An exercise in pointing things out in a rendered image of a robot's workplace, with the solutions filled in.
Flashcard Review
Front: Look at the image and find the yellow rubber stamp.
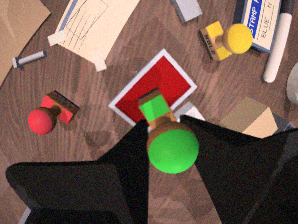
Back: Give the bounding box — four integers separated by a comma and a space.
197, 22, 253, 61

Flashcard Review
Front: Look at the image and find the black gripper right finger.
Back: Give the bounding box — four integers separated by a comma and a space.
180, 115, 298, 224

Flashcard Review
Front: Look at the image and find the red rubber stamp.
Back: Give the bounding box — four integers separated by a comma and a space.
28, 91, 80, 135

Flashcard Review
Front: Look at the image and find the silver metal bolt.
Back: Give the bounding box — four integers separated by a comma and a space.
12, 49, 47, 68

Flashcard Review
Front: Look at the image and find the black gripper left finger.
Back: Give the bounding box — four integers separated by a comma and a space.
5, 119, 149, 224

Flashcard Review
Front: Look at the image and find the tan rectangular board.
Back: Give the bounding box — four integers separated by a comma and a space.
0, 0, 52, 89

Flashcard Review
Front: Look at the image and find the tan cube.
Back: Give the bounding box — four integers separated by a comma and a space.
218, 96, 278, 139

